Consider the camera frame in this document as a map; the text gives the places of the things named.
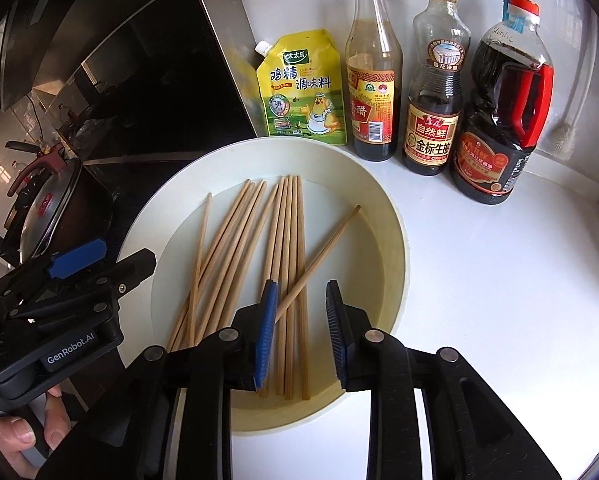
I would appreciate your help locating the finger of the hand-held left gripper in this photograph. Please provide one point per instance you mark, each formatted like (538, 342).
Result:
(76, 260)
(129, 270)

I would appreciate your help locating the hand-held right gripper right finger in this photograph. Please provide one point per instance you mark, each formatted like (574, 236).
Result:
(337, 330)

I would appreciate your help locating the white round basin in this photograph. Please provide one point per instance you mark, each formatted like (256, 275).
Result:
(369, 240)

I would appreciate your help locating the soy sauce bottle yellow cap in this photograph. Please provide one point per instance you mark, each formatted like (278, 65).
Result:
(432, 135)

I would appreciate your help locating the yellow seasoning pouch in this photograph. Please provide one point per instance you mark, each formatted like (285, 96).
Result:
(304, 90)

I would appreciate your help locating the vinegar bottle with yellow cap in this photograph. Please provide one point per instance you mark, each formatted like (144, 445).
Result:
(374, 110)

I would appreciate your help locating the pile of wooden chopsticks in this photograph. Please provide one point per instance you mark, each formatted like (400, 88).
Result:
(289, 240)

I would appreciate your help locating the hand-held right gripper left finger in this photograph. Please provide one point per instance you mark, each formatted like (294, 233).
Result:
(264, 335)

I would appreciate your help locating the white dish brush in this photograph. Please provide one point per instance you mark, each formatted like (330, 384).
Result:
(564, 135)

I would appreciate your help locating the single wooden chopstick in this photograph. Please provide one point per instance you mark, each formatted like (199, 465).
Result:
(324, 250)

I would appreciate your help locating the person's left hand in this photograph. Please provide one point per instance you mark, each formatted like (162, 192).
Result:
(9, 435)

